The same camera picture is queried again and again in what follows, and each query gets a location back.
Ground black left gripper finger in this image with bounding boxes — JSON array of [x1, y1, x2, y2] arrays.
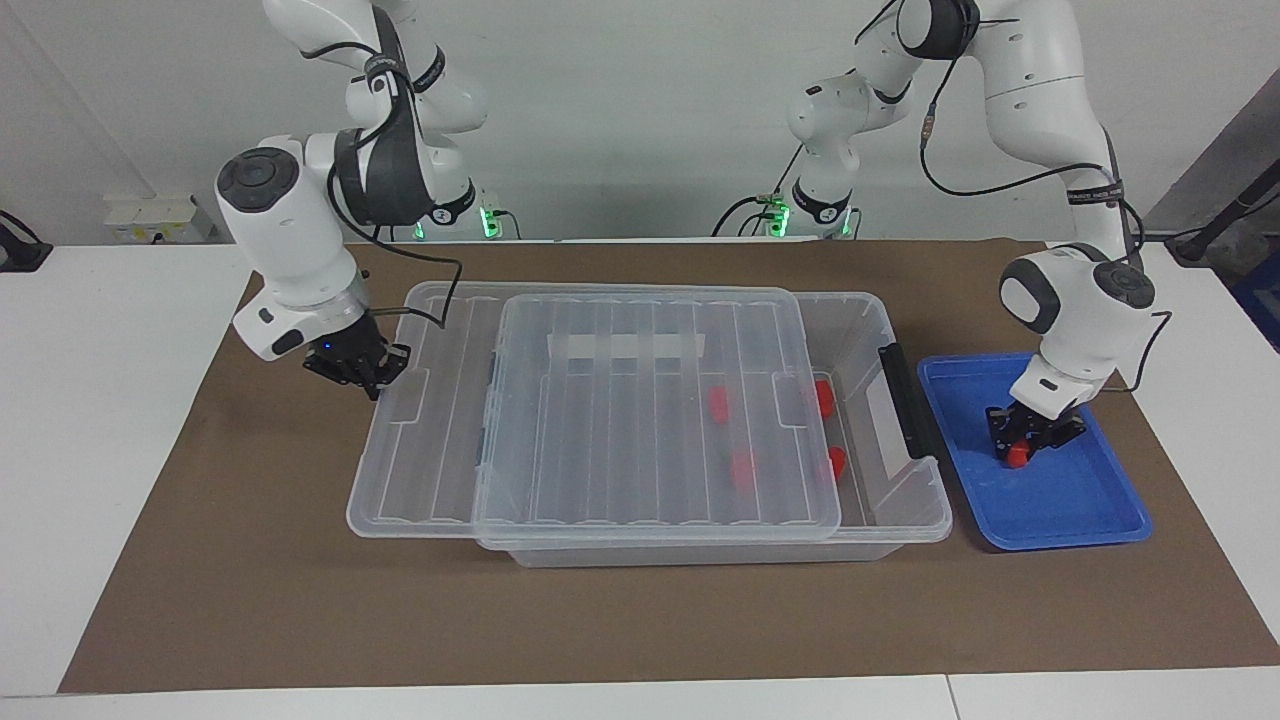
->
[[1034, 419, 1090, 457], [986, 404, 1017, 464]]

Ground clear ribbed plastic lid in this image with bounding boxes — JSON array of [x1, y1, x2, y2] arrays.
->
[[346, 282, 843, 542]]

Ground blue plastic tray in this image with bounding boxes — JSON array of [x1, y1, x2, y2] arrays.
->
[[916, 352, 1153, 552]]

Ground black box latch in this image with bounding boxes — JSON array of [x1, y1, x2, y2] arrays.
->
[[878, 343, 939, 461]]

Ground clear plastic storage box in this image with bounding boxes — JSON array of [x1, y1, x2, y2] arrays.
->
[[478, 290, 953, 569]]

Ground brown table mat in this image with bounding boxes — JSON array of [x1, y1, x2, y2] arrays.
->
[[57, 238, 1280, 695]]

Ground white tape label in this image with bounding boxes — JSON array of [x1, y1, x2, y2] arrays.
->
[[548, 333, 707, 363]]

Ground blue crate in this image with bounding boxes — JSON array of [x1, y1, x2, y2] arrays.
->
[[1228, 255, 1280, 353]]

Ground black stand pole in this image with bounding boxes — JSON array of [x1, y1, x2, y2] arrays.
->
[[1168, 165, 1280, 266]]

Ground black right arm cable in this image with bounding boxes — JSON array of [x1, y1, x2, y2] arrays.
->
[[300, 30, 463, 331]]

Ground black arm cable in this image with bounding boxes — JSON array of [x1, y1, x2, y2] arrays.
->
[[300, 30, 463, 331], [895, 0, 1173, 393]]

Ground white wall socket strip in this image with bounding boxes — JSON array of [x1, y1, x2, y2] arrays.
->
[[104, 195, 214, 244]]

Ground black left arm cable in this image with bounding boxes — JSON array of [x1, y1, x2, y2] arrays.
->
[[895, 0, 1173, 393]]

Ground black left arm base cables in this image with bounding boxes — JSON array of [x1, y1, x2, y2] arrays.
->
[[712, 150, 801, 239]]

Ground black clamp mount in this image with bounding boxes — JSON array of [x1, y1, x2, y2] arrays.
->
[[0, 210, 53, 273]]

